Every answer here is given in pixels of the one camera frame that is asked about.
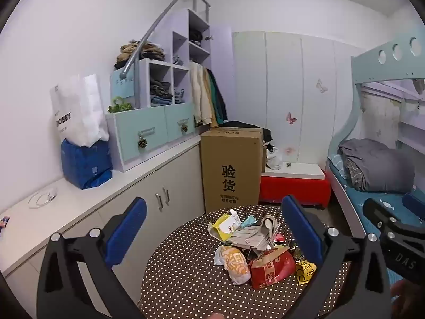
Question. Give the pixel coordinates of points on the green artificial plant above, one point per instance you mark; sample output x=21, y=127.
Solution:
x=119, y=106

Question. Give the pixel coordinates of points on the teal wrapper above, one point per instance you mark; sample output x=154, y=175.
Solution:
x=249, y=221

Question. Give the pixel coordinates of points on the pale pink butterfly wall sticker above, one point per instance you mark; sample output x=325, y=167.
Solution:
x=289, y=150

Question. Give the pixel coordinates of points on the grey duvet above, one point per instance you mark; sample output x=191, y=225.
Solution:
x=375, y=166

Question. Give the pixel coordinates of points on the white plastic bag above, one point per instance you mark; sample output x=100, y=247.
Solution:
x=274, y=159

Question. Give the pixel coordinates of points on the yellow white carton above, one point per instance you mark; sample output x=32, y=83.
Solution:
x=225, y=226

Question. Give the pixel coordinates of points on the white orange snack bag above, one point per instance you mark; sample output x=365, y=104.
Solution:
x=234, y=265

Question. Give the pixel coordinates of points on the dark green hanging garment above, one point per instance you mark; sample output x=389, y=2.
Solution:
x=219, y=99

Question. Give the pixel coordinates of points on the lilac teal stepped storage cabinet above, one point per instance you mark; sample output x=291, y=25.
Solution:
x=142, y=136

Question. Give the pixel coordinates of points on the grey metal handrail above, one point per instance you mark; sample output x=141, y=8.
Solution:
x=156, y=23

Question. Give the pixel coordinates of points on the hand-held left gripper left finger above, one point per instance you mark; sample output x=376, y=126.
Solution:
x=128, y=232

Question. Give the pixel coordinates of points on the folded blue jeans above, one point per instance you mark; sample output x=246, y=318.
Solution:
x=179, y=95

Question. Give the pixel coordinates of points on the pile of brown dark clothes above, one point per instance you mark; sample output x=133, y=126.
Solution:
x=149, y=53

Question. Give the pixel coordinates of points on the white wardrobe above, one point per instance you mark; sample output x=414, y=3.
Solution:
x=282, y=83

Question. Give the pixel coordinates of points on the cream hanging jacket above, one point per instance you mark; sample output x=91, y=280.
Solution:
x=201, y=96

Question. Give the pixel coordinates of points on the low white cabinet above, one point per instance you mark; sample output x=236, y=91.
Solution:
x=179, y=172

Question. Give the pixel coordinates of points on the red snack bag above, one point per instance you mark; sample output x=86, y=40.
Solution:
x=270, y=269

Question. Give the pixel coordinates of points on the teal bunk bed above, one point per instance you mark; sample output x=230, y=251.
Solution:
x=381, y=69

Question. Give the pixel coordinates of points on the red storage box white lid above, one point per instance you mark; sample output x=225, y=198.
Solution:
x=292, y=189

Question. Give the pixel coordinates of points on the yellow wrapper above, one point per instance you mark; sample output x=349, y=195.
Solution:
x=305, y=272

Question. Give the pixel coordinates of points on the dark folded clothes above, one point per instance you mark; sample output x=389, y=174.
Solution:
x=160, y=89

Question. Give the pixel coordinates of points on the tall cardboard box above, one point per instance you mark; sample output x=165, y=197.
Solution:
x=229, y=162

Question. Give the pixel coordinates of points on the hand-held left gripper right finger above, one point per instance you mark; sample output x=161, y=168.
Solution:
x=302, y=232

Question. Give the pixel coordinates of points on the teal patterned bed sheet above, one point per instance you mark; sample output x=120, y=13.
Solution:
x=355, y=199

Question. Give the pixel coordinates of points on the blue plastic package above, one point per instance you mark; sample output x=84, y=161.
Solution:
x=84, y=166

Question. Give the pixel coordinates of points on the dark shiny wrapper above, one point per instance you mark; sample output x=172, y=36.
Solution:
x=295, y=252

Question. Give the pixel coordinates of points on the white paper shopping bag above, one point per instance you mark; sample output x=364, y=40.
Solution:
x=76, y=113

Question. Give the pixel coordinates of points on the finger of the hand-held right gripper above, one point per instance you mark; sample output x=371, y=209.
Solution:
x=378, y=212
x=413, y=206

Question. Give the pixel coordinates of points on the lilac cabinet door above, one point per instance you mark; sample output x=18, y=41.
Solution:
x=221, y=73

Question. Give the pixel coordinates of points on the white butterfly wall sticker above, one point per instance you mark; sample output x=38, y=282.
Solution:
x=321, y=85

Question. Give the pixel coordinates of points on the pinecone ornament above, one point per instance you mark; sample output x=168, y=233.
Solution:
x=142, y=143
x=184, y=128

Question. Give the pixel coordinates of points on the person's right hand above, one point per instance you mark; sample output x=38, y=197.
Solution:
x=410, y=294

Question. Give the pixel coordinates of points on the small red wrapper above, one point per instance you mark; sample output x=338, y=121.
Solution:
x=279, y=237

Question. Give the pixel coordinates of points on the black cloth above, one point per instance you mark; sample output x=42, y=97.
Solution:
x=255, y=128

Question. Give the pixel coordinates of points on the clear plastic wrap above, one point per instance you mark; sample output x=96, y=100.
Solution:
x=41, y=198

